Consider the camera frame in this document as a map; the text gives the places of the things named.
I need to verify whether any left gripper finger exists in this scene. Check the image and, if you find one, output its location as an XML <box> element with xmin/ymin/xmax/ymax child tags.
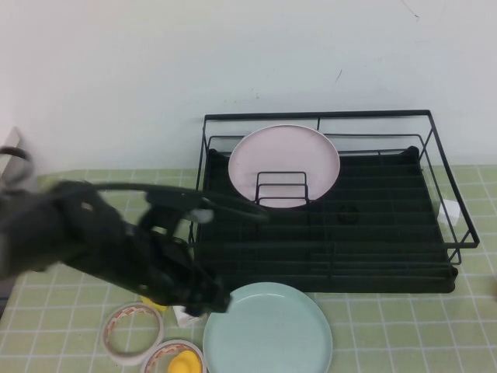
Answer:
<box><xmin>184</xmin><ymin>301</ymin><xmax>217</xmax><ymax>315</ymax></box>
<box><xmin>209</xmin><ymin>276</ymin><xmax>234</xmax><ymax>312</ymax></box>

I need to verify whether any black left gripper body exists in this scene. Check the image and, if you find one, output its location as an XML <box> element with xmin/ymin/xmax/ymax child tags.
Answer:
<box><xmin>131</xmin><ymin>225</ymin><xmax>214</xmax><ymax>308</ymax></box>

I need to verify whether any mint green round plate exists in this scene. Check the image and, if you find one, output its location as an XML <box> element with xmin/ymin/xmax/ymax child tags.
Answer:
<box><xmin>201</xmin><ymin>282</ymin><xmax>334</xmax><ymax>373</ymax></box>

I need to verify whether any pink round plate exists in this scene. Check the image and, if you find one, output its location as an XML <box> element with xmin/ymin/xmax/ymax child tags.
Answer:
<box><xmin>228</xmin><ymin>123</ymin><xmax>342</xmax><ymax>213</ymax></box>

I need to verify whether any white USB charger block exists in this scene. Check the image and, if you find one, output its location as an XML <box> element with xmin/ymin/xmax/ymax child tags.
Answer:
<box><xmin>437</xmin><ymin>198</ymin><xmax>462</xmax><ymax>226</ymax></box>
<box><xmin>172</xmin><ymin>305</ymin><xmax>207</xmax><ymax>327</ymax></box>

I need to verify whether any yellow cube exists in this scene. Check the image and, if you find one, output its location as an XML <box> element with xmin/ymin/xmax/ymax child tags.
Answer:
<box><xmin>139</xmin><ymin>295</ymin><xmax>170</xmax><ymax>312</ymax></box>

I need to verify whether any white tape roll orange print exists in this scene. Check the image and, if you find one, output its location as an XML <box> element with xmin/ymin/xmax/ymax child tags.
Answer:
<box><xmin>139</xmin><ymin>339</ymin><xmax>205</xmax><ymax>373</ymax></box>
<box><xmin>103</xmin><ymin>302</ymin><xmax>165</xmax><ymax>367</ymax></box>

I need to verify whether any green checked tablecloth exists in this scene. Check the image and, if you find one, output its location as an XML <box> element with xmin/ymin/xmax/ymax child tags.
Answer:
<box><xmin>0</xmin><ymin>165</ymin><xmax>497</xmax><ymax>373</ymax></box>

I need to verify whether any black plastic drain tray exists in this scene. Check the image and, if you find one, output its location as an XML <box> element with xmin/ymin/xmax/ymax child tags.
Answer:
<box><xmin>189</xmin><ymin>145</ymin><xmax>459</xmax><ymax>295</ymax></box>

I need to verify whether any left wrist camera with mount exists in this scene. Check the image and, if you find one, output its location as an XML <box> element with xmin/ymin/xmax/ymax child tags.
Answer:
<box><xmin>139</xmin><ymin>185</ymin><xmax>214</xmax><ymax>234</ymax></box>

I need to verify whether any black wire dish rack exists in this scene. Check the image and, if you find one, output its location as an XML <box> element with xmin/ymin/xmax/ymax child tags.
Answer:
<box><xmin>188</xmin><ymin>110</ymin><xmax>479</xmax><ymax>281</ymax></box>

